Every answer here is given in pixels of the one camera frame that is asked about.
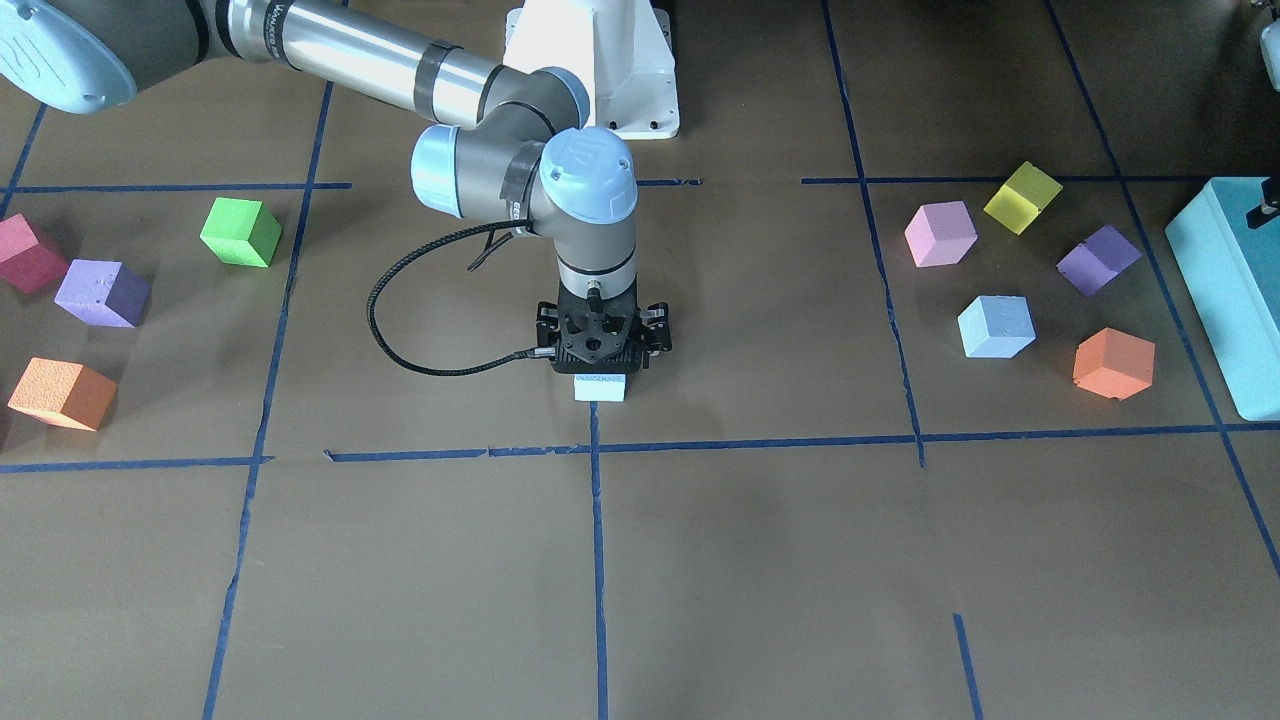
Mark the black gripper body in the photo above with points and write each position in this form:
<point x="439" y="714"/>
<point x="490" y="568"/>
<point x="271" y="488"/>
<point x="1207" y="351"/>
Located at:
<point x="657" y="328"/>

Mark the light blue foam block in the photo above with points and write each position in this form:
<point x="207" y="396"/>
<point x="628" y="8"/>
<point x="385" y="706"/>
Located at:
<point x="996" y="326"/>
<point x="600" y="387"/>

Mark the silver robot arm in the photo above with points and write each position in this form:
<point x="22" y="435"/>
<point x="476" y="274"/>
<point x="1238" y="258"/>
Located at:
<point x="513" y="150"/>

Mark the pink foam block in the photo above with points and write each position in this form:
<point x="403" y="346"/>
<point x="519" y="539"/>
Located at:
<point x="940" y="233"/>

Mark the green foam block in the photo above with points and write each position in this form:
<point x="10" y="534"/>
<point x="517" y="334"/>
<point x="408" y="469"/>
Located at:
<point x="241" y="232"/>

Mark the yellow foam block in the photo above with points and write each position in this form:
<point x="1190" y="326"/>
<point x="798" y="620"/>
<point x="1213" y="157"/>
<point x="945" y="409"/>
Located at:
<point x="1022" y="198"/>

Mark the purple foam block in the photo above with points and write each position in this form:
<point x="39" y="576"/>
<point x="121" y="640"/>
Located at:
<point x="103" y="293"/>
<point x="1098" y="260"/>

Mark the orange foam block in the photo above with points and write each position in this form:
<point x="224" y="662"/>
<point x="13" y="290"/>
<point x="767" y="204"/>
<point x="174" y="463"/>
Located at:
<point x="1114" y="364"/>
<point x="62" y="394"/>

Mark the pink-red foam block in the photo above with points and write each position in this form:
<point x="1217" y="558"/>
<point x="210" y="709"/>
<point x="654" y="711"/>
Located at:
<point x="30" y="261"/>

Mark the teal plastic tray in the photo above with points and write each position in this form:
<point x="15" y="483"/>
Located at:
<point x="1232" y="274"/>

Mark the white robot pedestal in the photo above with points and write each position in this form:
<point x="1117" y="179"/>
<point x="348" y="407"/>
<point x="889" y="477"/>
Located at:
<point x="622" y="51"/>

